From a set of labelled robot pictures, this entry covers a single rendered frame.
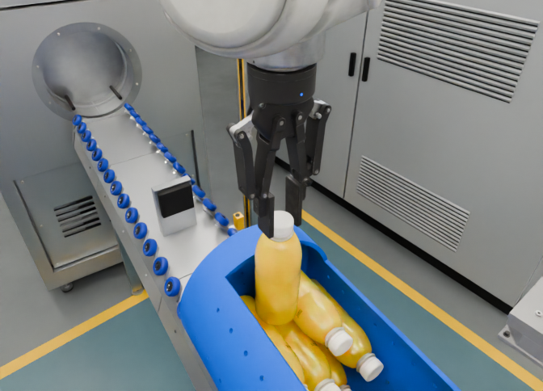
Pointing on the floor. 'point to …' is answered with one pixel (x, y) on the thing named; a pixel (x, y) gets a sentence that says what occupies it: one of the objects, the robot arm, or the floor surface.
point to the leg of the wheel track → (129, 269)
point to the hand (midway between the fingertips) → (279, 208)
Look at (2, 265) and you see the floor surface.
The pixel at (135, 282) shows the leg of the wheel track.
